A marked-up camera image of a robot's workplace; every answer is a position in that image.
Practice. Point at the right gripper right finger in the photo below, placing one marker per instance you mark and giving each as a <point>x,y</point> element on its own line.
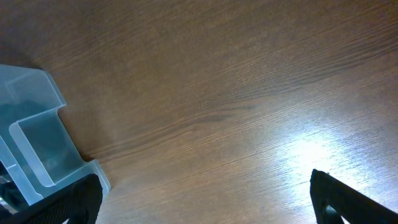
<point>336,202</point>

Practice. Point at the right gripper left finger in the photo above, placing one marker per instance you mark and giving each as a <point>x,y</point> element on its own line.
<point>78,202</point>

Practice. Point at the clear plastic storage container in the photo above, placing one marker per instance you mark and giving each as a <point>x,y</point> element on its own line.
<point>38,157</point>

